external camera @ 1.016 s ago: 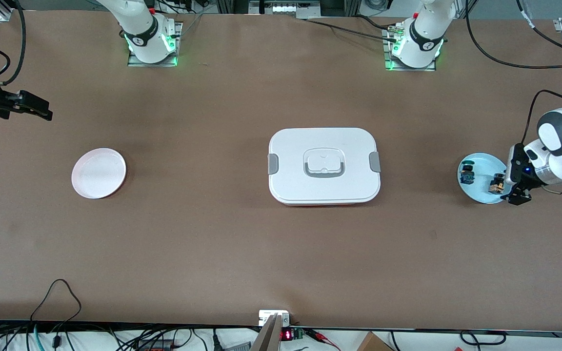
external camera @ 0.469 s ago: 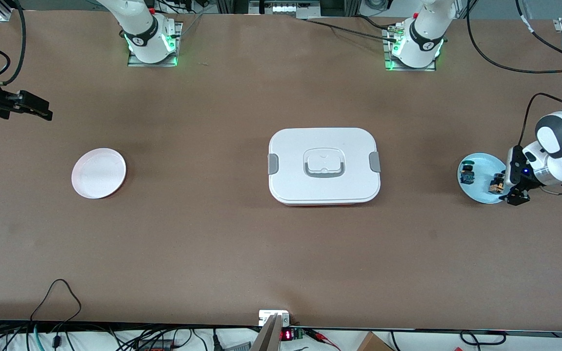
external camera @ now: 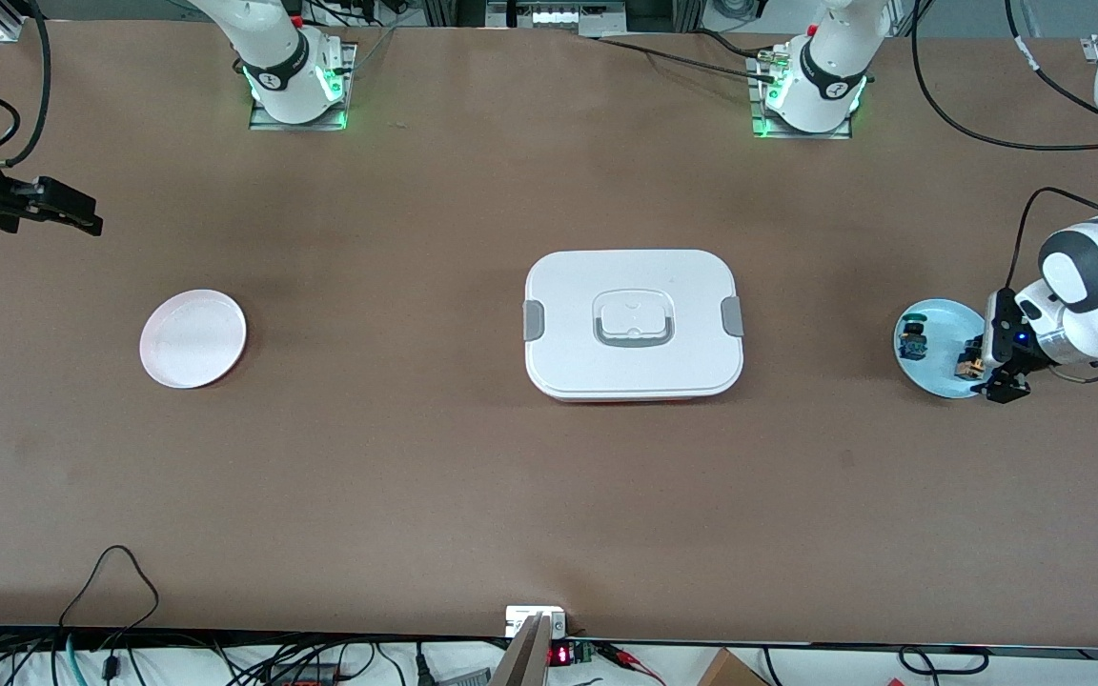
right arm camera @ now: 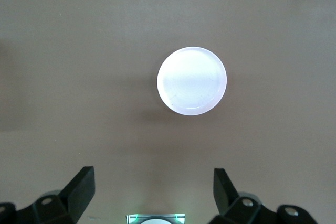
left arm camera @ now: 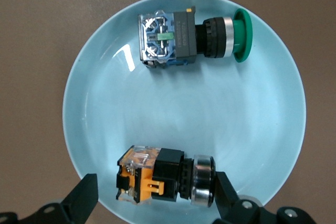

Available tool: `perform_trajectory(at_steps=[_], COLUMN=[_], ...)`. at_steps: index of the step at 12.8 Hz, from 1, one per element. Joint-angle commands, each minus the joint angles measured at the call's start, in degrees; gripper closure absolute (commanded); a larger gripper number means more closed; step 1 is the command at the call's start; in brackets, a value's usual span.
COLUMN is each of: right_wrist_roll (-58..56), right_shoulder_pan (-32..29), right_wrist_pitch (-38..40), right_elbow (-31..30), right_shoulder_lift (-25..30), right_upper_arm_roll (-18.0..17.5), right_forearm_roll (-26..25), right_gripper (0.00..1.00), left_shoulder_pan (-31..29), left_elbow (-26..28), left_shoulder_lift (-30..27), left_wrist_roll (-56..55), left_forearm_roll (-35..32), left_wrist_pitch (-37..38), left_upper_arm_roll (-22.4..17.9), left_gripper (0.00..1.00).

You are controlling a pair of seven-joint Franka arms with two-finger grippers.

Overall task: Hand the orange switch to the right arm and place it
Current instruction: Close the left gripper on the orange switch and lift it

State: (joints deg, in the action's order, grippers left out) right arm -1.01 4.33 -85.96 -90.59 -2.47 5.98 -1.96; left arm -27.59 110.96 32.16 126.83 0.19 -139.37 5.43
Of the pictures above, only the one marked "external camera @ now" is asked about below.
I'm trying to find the light blue round plate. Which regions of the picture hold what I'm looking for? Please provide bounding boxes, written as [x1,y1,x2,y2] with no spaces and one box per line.
[893,298,994,399]

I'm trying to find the pink round plate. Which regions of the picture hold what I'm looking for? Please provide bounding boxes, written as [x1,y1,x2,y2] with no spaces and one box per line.
[139,290,248,390]

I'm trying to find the brown cardboard box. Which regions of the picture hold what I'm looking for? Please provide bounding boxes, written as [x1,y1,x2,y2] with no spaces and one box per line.
[697,648,769,686]

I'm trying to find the white lunch box grey latches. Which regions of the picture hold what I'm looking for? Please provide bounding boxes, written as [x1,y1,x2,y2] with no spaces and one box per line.
[523,250,745,403]

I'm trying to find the red clip lead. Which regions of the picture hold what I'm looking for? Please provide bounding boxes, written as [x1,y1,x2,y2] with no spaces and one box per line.
[597,643,666,686]

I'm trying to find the silver lit device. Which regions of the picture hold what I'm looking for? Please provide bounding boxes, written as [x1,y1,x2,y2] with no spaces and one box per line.
[487,0,626,30]

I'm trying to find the white metal edge box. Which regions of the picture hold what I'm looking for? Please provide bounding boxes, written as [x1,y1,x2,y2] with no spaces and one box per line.
[505,606,569,639]

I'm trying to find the aluminium bar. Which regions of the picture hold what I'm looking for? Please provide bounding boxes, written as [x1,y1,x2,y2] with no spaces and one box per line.
[487,615,555,686]

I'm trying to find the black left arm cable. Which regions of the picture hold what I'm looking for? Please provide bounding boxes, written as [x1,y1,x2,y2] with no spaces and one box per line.
[911,0,1098,292]

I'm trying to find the black coiled cable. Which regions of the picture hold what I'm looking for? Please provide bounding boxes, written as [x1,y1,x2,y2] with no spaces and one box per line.
[897,645,990,677]

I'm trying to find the black cable with white tag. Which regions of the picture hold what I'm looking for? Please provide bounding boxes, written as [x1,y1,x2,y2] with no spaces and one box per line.
[1005,0,1098,120]

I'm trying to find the black looped cable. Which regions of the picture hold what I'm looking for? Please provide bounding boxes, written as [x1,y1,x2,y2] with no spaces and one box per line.
[58,545,161,658]

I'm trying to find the black table cable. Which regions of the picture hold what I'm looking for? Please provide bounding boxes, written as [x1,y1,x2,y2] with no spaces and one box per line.
[592,29,783,87]

